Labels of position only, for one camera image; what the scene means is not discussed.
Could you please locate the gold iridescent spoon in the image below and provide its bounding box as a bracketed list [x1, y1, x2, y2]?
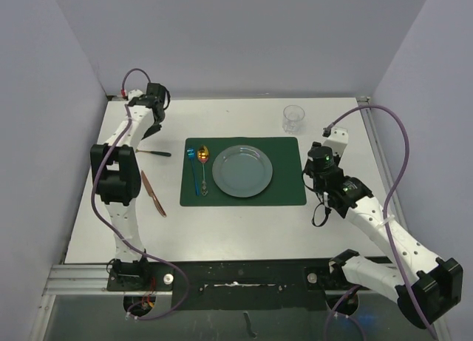
[197, 145, 209, 196]

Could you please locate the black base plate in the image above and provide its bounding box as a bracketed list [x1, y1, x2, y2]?
[106, 259, 352, 317]

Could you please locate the copper knife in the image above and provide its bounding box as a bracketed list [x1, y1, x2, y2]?
[141, 171, 167, 217]

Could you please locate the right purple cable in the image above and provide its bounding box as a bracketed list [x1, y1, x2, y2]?
[321, 104, 438, 341]

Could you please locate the dark green placemat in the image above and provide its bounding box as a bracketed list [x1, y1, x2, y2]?
[180, 137, 306, 206]

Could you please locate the blue plastic spoon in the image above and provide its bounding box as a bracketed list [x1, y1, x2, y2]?
[186, 147, 200, 196]

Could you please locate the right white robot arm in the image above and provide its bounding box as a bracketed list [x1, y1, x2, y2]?
[303, 142, 463, 328]

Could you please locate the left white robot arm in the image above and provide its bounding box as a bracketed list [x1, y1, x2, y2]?
[90, 82, 170, 290]

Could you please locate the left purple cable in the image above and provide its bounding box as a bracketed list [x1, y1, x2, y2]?
[91, 68, 191, 323]

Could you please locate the gold fork green handle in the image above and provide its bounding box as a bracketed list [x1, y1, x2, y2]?
[136, 149, 171, 158]

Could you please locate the clear plastic cup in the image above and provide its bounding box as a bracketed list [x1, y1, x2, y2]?
[282, 105, 305, 135]

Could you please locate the purple cable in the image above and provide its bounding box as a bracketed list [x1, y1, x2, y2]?
[91, 68, 191, 323]
[321, 104, 438, 341]

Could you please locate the teal round plate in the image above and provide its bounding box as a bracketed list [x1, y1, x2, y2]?
[212, 144, 273, 198]

